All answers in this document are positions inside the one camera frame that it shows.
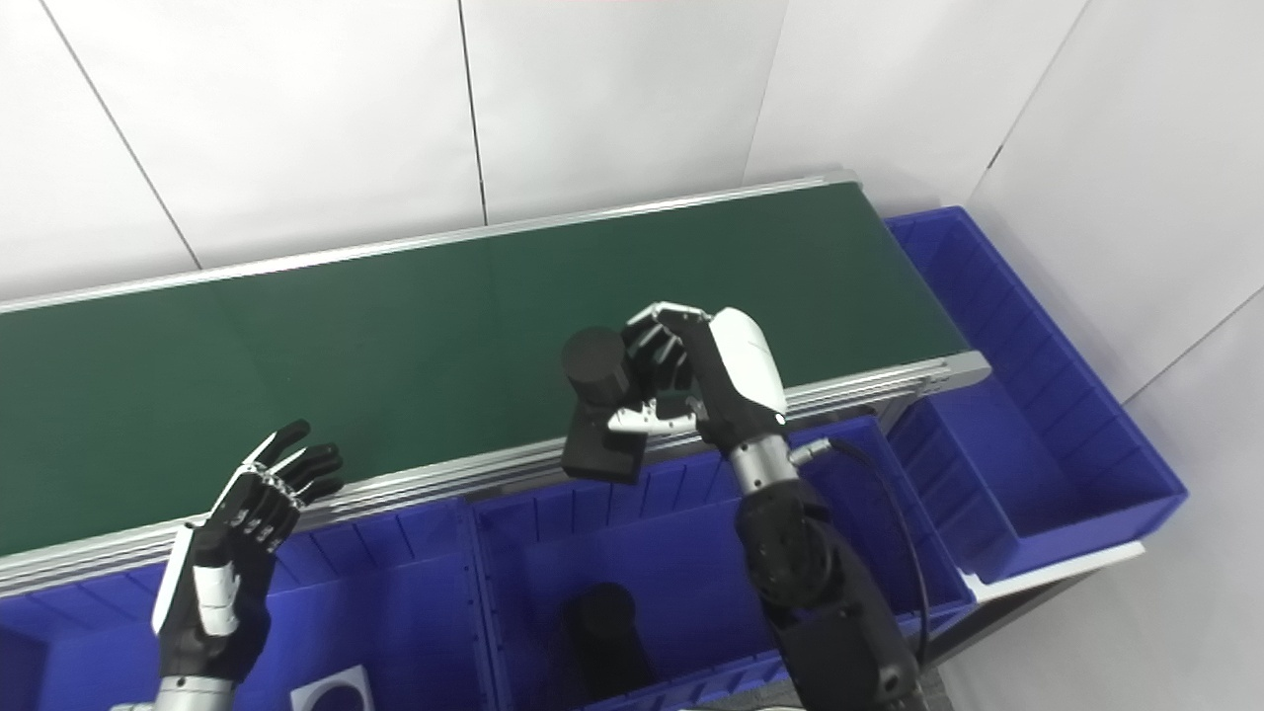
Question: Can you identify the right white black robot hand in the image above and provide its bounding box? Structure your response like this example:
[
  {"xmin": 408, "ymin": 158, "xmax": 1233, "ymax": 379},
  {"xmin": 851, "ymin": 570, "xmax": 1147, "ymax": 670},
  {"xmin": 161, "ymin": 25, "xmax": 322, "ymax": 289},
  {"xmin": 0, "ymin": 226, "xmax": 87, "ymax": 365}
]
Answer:
[{"xmin": 607, "ymin": 303, "xmax": 791, "ymax": 458}]

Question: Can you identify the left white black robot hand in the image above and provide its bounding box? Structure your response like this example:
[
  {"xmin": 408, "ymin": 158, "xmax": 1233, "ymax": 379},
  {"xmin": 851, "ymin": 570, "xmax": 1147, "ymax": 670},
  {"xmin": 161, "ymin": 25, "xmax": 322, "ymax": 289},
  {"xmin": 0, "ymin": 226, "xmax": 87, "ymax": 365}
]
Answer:
[{"xmin": 151, "ymin": 420, "xmax": 345, "ymax": 683}]

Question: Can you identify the black cylinder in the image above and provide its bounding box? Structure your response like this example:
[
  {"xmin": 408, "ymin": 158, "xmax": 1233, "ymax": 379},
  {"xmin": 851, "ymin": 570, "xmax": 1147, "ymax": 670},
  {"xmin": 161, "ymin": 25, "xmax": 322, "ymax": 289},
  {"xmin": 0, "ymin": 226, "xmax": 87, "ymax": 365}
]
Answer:
[
  {"xmin": 563, "ymin": 583, "xmax": 659, "ymax": 705},
  {"xmin": 561, "ymin": 326, "xmax": 654, "ymax": 486}
]

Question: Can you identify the white part with round hole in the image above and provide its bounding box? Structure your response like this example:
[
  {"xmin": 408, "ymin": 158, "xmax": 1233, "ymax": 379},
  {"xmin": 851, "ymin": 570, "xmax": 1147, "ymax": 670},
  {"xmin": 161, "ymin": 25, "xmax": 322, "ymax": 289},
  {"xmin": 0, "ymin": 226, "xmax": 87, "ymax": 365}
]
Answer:
[{"xmin": 289, "ymin": 665, "xmax": 375, "ymax": 711}]

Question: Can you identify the blue plastic bin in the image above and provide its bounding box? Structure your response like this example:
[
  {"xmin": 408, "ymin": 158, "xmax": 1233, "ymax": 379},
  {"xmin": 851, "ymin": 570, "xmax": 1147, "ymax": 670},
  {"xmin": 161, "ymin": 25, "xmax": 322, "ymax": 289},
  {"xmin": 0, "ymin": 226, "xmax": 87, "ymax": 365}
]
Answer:
[
  {"xmin": 469, "ymin": 415, "xmax": 979, "ymax": 711},
  {"xmin": 0, "ymin": 499, "xmax": 507, "ymax": 711},
  {"xmin": 884, "ymin": 205, "xmax": 1190, "ymax": 585}
]

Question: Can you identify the green conveyor belt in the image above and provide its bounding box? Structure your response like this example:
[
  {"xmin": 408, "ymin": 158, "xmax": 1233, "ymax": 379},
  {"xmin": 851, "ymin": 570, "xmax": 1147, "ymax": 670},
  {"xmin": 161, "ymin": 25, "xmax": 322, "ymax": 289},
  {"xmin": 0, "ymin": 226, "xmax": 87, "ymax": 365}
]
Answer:
[
  {"xmin": 0, "ymin": 183, "xmax": 974, "ymax": 559},
  {"xmin": 0, "ymin": 168, "xmax": 992, "ymax": 599}
]

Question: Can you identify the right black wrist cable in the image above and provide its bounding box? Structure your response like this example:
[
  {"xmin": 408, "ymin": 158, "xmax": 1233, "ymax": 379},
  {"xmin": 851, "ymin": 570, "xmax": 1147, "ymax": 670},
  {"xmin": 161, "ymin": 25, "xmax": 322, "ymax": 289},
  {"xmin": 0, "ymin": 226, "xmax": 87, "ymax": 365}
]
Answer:
[{"xmin": 790, "ymin": 439, "xmax": 935, "ymax": 674}]

